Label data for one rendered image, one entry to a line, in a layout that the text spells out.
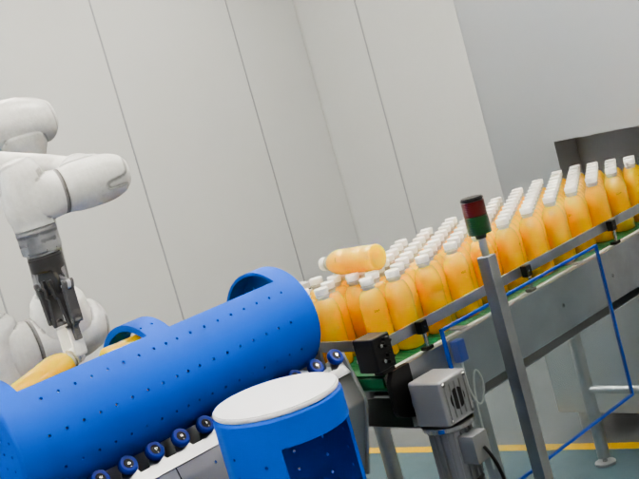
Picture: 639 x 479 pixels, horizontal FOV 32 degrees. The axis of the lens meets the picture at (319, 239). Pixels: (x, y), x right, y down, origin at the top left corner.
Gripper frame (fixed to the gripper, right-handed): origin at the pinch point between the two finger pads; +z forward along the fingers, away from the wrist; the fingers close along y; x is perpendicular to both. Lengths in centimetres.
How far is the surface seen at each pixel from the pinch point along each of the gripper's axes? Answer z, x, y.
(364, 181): 32, 442, -323
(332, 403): 24, 24, 50
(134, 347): 5.4, 9.6, 8.3
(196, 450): 32.7, 16.0, 10.0
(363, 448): 55, 68, 8
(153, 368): 10.7, 10.4, 11.8
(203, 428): 29.0, 19.8, 9.8
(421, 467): 126, 199, -104
